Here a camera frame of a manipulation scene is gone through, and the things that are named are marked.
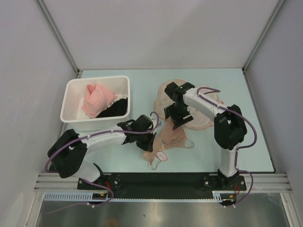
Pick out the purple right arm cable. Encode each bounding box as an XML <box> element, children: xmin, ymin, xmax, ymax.
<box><xmin>196</xmin><ymin>86</ymin><xmax>258</xmax><ymax>209</ymax></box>

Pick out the aluminium frame rail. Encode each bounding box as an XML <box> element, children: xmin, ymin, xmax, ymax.
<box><xmin>34</xmin><ymin>173</ymin><xmax>292</xmax><ymax>193</ymax></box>

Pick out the pink cloth garment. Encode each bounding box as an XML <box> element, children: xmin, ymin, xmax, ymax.
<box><xmin>82</xmin><ymin>84</ymin><xmax>117</xmax><ymax>118</ymax></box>

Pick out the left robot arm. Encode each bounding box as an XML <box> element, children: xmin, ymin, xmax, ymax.
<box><xmin>45</xmin><ymin>112</ymin><xmax>161</xmax><ymax>189</ymax></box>

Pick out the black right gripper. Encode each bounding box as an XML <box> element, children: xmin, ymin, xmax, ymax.
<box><xmin>164</xmin><ymin>103</ymin><xmax>194</xmax><ymax>131</ymax></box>

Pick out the black cloth garment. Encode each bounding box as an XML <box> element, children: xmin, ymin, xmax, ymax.
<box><xmin>97</xmin><ymin>98</ymin><xmax>128</xmax><ymax>118</ymax></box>

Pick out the floral mesh laundry bag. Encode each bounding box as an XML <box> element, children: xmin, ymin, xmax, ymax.
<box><xmin>153</xmin><ymin>79</ymin><xmax>223</xmax><ymax>130</ymax></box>

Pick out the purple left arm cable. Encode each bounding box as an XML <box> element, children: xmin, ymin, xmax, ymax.
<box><xmin>44</xmin><ymin>111</ymin><xmax>161</xmax><ymax>213</ymax></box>

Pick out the white plastic bin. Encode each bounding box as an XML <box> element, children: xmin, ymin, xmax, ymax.
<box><xmin>60</xmin><ymin>76</ymin><xmax>131</xmax><ymax>131</ymax></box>

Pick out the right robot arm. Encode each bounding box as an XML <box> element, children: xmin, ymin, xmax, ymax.
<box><xmin>164</xmin><ymin>82</ymin><xmax>247</xmax><ymax>190</ymax></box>

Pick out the white slotted cable duct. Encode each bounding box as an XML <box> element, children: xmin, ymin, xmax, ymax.
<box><xmin>44</xmin><ymin>191</ymin><xmax>232</xmax><ymax>202</ymax></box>

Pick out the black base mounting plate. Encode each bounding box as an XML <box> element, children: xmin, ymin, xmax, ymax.
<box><xmin>77</xmin><ymin>173</ymin><xmax>247</xmax><ymax>200</ymax></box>

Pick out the beige lace bra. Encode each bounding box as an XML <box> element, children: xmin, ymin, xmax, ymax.
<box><xmin>142</xmin><ymin>120</ymin><xmax>195</xmax><ymax>170</ymax></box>

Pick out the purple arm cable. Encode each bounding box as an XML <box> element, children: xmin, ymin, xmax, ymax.
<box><xmin>44</xmin><ymin>111</ymin><xmax>161</xmax><ymax>213</ymax></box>
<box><xmin>196</xmin><ymin>86</ymin><xmax>258</xmax><ymax>209</ymax></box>

